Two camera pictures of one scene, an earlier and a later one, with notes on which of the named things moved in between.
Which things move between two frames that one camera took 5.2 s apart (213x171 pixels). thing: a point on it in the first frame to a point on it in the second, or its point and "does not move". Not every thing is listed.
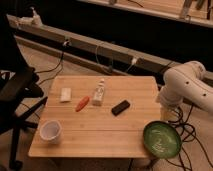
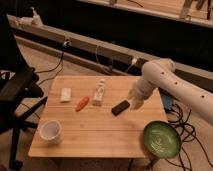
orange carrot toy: x=82 y=103 does not move
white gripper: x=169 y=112 to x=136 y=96
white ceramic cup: x=50 y=131 does not move
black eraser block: x=120 y=107 does not move
